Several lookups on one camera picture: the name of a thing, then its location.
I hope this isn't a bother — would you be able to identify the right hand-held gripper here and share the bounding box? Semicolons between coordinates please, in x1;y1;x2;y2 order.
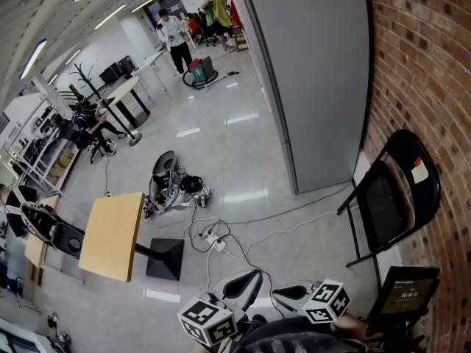
272;278;351;325

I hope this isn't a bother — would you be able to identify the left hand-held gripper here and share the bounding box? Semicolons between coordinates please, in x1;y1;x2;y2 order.
177;269;264;349

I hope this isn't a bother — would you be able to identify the black folding chair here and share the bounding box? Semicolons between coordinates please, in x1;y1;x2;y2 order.
336;129;442;300

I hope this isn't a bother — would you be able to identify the person's right forearm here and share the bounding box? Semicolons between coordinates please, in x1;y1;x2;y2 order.
333;313;369;340

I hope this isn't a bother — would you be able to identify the person's black printed shirt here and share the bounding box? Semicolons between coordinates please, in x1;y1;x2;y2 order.
235;314;369;353

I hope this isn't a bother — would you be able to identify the white power strip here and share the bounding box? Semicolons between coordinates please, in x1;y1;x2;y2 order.
200;232;227;253

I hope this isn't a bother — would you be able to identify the small spare hand-held gripper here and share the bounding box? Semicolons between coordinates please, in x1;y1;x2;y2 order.
194;186;213;209

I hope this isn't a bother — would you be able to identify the small black floor gadget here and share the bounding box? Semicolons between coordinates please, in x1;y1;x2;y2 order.
143;196;160;220

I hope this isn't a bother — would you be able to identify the wooden table with black base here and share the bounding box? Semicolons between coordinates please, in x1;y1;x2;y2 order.
78;191;185;283

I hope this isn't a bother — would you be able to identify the black round device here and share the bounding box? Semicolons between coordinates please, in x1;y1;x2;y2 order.
179;174;204;194

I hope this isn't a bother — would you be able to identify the yellow sticky note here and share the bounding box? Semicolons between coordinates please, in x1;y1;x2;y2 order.
411;163;430;185

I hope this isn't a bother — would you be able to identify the small wooden side table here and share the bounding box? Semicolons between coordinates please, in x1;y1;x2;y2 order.
24;195;60;270

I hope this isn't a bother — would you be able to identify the black white mesh device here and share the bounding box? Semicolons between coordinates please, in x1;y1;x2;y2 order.
20;202;58;244

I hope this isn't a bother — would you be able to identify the grey partition panel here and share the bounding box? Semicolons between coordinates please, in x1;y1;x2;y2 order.
235;0;371;196

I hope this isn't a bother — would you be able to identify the black coat rack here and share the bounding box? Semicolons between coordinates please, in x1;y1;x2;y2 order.
69;63;143;147

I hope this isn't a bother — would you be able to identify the metal storage shelf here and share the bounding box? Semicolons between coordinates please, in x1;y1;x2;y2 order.
7;97;80;195

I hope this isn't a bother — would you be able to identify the white round table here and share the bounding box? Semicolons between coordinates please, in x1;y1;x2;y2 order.
101;76;152;130

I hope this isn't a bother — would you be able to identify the red green vacuum cleaner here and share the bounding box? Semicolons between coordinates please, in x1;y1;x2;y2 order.
182;56;240;90

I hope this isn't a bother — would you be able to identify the white floor cable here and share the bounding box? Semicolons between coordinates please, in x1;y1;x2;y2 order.
244;204;361;255

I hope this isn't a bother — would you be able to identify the grey floor cable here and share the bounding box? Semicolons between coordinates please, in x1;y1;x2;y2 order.
220;184;353;226

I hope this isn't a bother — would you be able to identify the grey spare gripper with wires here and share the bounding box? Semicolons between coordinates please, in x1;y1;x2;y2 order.
148;171;182;211

